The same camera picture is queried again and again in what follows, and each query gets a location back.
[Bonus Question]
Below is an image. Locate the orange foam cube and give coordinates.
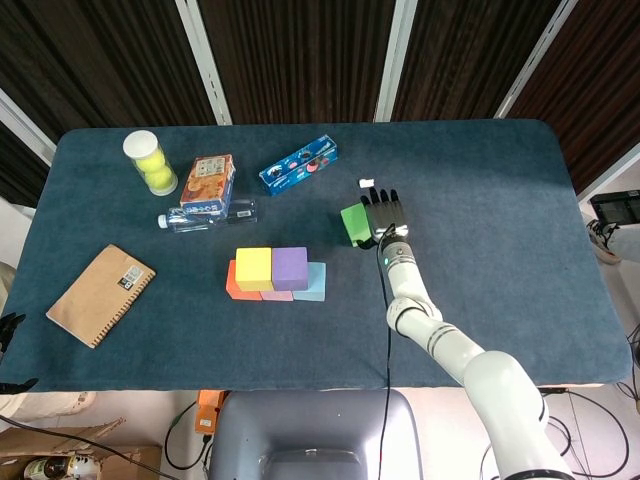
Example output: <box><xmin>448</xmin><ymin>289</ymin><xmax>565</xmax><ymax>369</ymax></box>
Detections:
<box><xmin>225</xmin><ymin>259</ymin><xmax>264</xmax><ymax>301</ymax></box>

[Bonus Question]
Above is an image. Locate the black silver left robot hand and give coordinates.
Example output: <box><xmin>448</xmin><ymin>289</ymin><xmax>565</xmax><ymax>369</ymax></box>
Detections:
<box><xmin>0</xmin><ymin>312</ymin><xmax>40</xmax><ymax>396</ymax></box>

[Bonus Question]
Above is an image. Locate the yellow foam cube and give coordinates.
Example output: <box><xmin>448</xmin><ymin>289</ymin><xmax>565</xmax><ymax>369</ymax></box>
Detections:
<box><xmin>234</xmin><ymin>246</ymin><xmax>274</xmax><ymax>293</ymax></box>

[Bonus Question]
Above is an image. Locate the black right hand cable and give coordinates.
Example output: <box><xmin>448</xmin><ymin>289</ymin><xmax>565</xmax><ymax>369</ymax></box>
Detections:
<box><xmin>376</xmin><ymin>224</ymin><xmax>397</xmax><ymax>480</ymax></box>

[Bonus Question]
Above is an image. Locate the green foam cube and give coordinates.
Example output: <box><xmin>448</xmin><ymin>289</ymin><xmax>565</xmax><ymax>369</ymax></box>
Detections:
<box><xmin>340</xmin><ymin>202</ymin><xmax>374</xmax><ymax>249</ymax></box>

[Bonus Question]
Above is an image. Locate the green label glass bottle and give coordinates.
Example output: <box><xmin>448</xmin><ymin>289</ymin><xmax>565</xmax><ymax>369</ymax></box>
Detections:
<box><xmin>22</xmin><ymin>454</ymin><xmax>99</xmax><ymax>480</ymax></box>

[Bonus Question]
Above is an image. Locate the black left hand cable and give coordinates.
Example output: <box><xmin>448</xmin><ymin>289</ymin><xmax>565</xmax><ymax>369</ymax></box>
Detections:
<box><xmin>0</xmin><ymin>413</ymin><xmax>184</xmax><ymax>480</ymax></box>

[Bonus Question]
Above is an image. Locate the purple foam cube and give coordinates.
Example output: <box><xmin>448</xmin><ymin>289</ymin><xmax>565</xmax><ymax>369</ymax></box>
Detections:
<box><xmin>271</xmin><ymin>246</ymin><xmax>309</xmax><ymax>292</ymax></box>

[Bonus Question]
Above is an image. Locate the white partition post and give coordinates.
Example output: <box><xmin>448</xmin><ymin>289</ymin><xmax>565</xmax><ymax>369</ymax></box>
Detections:
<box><xmin>174</xmin><ymin>0</ymin><xmax>234</xmax><ymax>126</ymax></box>
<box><xmin>493</xmin><ymin>0</ymin><xmax>581</xmax><ymax>120</ymax></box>
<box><xmin>373</xmin><ymin>0</ymin><xmax>419</xmax><ymax>123</ymax></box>

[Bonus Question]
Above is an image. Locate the white black sneaker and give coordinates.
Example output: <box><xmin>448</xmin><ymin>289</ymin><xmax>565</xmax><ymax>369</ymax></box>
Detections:
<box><xmin>585</xmin><ymin>218</ymin><xmax>625</xmax><ymax>265</ymax></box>

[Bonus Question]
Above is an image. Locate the black floor cable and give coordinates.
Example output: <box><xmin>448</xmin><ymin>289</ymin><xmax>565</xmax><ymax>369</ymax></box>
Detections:
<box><xmin>478</xmin><ymin>324</ymin><xmax>640</xmax><ymax>480</ymax></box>

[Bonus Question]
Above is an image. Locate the blue Oreo cookie box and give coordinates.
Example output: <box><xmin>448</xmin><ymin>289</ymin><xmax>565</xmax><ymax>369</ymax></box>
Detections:
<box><xmin>258</xmin><ymin>133</ymin><xmax>341</xmax><ymax>197</ymax></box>

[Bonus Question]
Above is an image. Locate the blue orange snack box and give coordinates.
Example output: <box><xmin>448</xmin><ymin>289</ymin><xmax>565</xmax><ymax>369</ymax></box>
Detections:
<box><xmin>178</xmin><ymin>153</ymin><xmax>236</xmax><ymax>216</ymax></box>

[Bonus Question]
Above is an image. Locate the brown cardboard box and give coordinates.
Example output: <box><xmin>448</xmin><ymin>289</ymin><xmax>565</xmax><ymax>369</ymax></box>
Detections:
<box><xmin>0</xmin><ymin>418</ymin><xmax>162</xmax><ymax>480</ymax></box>

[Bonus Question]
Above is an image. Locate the grey robot base seat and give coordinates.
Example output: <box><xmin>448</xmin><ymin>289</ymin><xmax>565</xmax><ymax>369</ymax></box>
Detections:
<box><xmin>208</xmin><ymin>388</ymin><xmax>424</xmax><ymax>480</ymax></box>

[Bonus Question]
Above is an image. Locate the clear tennis ball tube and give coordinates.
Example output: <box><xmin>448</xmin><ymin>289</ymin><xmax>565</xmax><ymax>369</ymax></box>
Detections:
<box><xmin>122</xmin><ymin>129</ymin><xmax>179</xmax><ymax>197</ymax></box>

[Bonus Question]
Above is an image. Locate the brown spiral notebook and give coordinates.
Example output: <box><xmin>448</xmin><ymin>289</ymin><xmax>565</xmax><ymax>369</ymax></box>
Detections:
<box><xmin>45</xmin><ymin>243</ymin><xmax>157</xmax><ymax>350</ymax></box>

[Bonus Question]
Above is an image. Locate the black power strip cable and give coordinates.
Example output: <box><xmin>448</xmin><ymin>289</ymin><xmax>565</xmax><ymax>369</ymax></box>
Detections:
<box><xmin>163</xmin><ymin>399</ymin><xmax>214</xmax><ymax>471</ymax></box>

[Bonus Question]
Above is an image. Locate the black equipment case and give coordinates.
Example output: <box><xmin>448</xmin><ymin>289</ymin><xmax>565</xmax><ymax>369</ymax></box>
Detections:
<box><xmin>588</xmin><ymin>189</ymin><xmax>640</xmax><ymax>225</ymax></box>

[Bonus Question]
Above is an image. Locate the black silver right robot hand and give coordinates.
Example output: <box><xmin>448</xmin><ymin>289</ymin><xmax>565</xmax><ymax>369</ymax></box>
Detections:
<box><xmin>356</xmin><ymin>187</ymin><xmax>412</xmax><ymax>250</ymax></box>

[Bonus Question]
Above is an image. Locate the yellow tennis ball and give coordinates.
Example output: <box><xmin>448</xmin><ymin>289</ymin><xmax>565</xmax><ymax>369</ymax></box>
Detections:
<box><xmin>135</xmin><ymin>151</ymin><xmax>167</xmax><ymax>174</ymax></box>
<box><xmin>145</xmin><ymin>166</ymin><xmax>176</xmax><ymax>190</ymax></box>

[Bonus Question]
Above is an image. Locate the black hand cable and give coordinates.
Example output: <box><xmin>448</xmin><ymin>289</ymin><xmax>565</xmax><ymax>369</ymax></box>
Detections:
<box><xmin>0</xmin><ymin>413</ymin><xmax>184</xmax><ymax>480</ymax></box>
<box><xmin>376</xmin><ymin>224</ymin><xmax>397</xmax><ymax>480</ymax></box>

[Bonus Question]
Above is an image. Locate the clear plastic water bottle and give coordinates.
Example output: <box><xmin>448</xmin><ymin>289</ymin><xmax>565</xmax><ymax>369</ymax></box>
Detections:
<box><xmin>157</xmin><ymin>198</ymin><xmax>259</xmax><ymax>235</ymax></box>

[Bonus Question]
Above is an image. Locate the light blue foam cube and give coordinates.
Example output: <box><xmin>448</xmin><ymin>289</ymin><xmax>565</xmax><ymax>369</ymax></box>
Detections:
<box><xmin>292</xmin><ymin>261</ymin><xmax>327</xmax><ymax>303</ymax></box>

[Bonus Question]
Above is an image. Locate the dark blue table cloth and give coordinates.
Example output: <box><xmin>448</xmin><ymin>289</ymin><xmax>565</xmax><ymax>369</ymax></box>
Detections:
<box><xmin>0</xmin><ymin>118</ymin><xmax>632</xmax><ymax>394</ymax></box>

